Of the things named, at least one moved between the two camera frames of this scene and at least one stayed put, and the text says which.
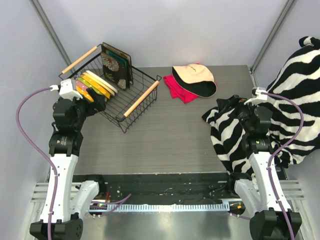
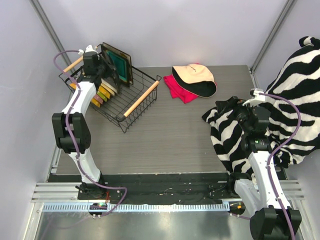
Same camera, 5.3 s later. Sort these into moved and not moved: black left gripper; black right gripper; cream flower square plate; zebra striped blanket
Moved: black left gripper
Not moved: zebra striped blanket; cream flower square plate; black right gripper
